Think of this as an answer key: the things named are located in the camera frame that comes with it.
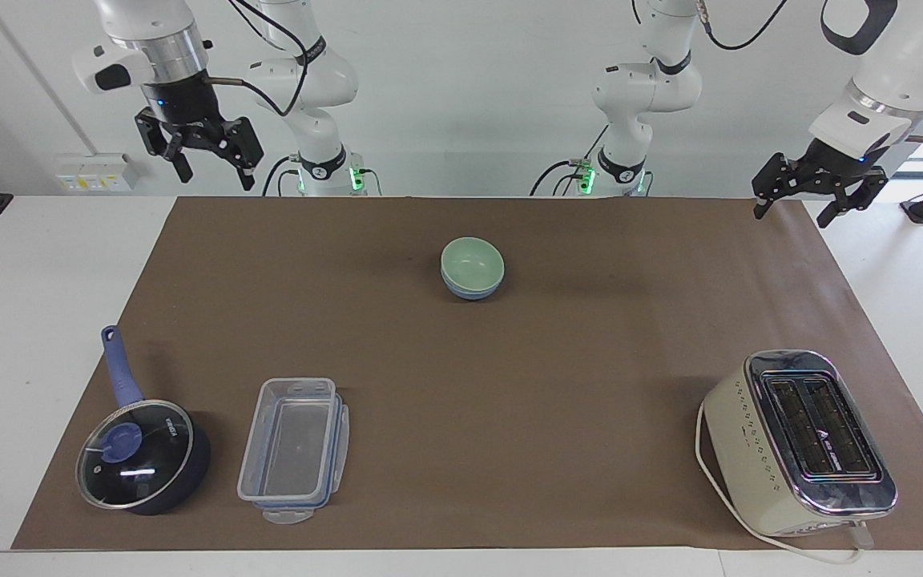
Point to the glass lid with blue knob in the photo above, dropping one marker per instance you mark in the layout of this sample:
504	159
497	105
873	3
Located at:
137	473

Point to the dark blue saucepan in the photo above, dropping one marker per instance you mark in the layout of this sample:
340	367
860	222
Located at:
121	373

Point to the cream and chrome toaster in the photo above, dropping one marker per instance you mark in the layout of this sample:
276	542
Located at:
758	457

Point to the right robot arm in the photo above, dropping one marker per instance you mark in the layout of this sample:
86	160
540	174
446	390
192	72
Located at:
317	76

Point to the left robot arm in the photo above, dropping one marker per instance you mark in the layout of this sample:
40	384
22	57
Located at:
646	88

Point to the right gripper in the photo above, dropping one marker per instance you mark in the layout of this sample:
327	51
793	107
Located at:
185	100

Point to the green bowl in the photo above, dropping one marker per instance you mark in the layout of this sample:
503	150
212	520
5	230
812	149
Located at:
471	260

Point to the clear plastic container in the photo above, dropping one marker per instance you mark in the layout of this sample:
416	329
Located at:
293	441
289	515

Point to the white wall socket box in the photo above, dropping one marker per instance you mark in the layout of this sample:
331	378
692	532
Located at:
93	170

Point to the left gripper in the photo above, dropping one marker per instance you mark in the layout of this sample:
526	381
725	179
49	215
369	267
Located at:
834	166

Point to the blue bowl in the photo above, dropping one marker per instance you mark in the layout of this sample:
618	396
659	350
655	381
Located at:
469	295

